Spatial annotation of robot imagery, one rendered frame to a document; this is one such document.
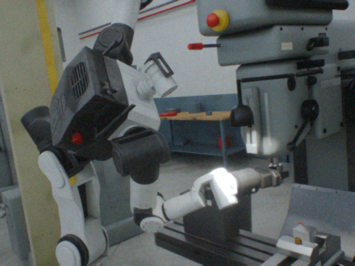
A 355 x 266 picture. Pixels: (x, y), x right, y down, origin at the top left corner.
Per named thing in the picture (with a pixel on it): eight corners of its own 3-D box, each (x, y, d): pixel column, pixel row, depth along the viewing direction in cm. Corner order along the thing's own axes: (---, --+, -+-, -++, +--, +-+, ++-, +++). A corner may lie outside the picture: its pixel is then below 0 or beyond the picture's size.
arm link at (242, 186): (243, 165, 120) (214, 172, 115) (255, 196, 117) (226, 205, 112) (227, 177, 130) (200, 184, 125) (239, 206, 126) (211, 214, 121)
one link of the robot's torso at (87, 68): (36, 172, 109) (111, 103, 93) (29, 89, 127) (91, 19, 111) (113, 187, 131) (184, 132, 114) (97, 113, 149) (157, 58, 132)
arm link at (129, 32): (105, 17, 128) (96, 50, 123) (130, 18, 127) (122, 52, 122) (113, 36, 139) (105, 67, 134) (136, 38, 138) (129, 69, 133)
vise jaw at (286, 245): (310, 263, 115) (309, 251, 115) (276, 252, 124) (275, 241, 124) (319, 255, 119) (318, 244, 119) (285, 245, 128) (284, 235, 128)
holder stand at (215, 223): (225, 242, 151) (220, 196, 148) (184, 232, 165) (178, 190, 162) (240, 231, 160) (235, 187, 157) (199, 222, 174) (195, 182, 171)
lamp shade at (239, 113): (227, 127, 109) (225, 106, 108) (234, 123, 115) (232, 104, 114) (251, 126, 105) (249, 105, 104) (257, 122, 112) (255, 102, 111)
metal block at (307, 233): (309, 250, 122) (308, 233, 121) (293, 245, 126) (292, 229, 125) (317, 244, 125) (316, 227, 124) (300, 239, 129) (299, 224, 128)
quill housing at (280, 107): (287, 162, 114) (279, 59, 109) (235, 156, 129) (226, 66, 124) (316, 149, 126) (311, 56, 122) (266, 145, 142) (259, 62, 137)
